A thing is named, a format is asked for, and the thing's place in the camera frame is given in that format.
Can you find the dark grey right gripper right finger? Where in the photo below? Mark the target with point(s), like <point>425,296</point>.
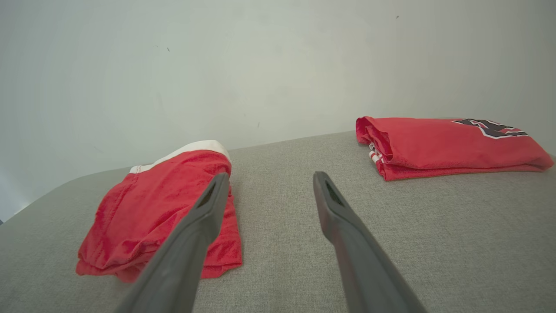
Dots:
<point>365,269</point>

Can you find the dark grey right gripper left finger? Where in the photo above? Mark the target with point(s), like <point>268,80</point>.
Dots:
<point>182,261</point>

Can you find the red shorts with white stripe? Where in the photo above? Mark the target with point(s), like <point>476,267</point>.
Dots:
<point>147,208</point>

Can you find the red shirt with white sleeves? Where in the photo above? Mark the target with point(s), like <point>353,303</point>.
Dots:
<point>434,148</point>

